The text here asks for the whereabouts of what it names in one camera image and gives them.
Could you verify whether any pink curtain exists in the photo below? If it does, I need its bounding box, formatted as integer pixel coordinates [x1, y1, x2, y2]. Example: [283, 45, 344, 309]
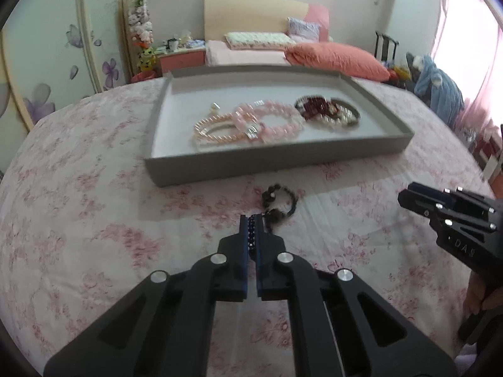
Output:
[431, 0, 502, 134]

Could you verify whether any blue plush robe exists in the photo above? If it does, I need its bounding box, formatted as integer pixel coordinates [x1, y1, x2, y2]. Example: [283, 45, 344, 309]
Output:
[406, 53, 465, 129]

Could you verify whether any plush toy hanging column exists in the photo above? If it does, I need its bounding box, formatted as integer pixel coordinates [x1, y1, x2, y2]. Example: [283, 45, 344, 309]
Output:
[125, 0, 156, 75]

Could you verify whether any pink chunky bead bracelet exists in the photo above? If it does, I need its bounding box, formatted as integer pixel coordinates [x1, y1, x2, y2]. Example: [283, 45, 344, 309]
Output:
[234, 100, 307, 144]

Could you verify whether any grey shallow cardboard tray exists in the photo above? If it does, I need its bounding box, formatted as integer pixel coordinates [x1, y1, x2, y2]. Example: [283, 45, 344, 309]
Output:
[143, 66, 413, 186]

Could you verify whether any black bead bracelet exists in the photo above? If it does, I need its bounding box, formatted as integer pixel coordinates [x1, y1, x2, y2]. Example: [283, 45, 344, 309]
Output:
[246, 182, 299, 262]

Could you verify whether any pink pearl bracelet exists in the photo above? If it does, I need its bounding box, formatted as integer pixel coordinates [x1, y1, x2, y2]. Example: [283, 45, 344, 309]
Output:
[192, 110, 252, 148]

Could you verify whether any floral white pillow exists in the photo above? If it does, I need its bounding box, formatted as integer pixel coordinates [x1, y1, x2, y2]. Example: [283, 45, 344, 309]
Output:
[224, 31, 296, 51]

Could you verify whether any red waste bin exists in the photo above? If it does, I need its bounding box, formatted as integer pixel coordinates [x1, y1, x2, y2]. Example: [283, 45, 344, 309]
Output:
[130, 71, 158, 84]

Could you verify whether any pink floral bedsheet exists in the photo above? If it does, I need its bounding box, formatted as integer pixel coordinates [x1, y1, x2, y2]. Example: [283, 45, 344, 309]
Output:
[1, 79, 492, 371]

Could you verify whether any orange folded duvet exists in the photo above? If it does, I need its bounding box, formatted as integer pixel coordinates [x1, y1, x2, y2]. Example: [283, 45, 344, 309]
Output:
[284, 42, 390, 82]

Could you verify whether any small lavender pillow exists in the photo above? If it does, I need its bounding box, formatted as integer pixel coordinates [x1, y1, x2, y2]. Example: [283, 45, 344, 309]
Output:
[287, 17, 321, 43]

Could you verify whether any dark wooden chair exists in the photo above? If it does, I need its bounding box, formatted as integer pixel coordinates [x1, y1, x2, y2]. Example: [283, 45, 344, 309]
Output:
[374, 31, 400, 63]

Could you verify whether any bed with beige headboard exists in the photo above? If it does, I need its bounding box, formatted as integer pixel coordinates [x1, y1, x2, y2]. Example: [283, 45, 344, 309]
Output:
[204, 0, 330, 66]

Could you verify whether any person's right hand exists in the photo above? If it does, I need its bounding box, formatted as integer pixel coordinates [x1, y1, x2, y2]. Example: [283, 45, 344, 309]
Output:
[464, 272, 503, 315]

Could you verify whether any dark red bead necklace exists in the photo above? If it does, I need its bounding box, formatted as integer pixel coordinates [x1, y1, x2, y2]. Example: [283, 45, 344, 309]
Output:
[294, 94, 341, 121]

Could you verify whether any wardrobe with purple flowers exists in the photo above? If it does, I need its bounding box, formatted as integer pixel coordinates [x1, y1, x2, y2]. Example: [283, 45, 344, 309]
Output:
[1, 0, 130, 171]

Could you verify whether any pink nightstand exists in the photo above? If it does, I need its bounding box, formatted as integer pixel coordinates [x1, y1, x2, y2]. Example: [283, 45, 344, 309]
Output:
[158, 47, 206, 74]

